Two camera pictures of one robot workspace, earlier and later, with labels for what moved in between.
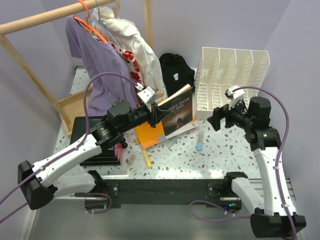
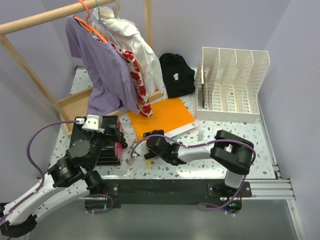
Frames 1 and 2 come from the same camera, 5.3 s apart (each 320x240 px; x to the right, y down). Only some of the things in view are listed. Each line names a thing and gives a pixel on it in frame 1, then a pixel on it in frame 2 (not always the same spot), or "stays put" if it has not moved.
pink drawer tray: (118, 150) stays put
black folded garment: (177, 73) stays put
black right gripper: (219, 113) → (155, 131)
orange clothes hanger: (86, 23) stays put
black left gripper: (153, 115) → (115, 130)
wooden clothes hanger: (116, 9) stays put
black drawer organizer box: (108, 156) stays put
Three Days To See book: (179, 119) → (201, 96)
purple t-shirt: (97, 56) stays put
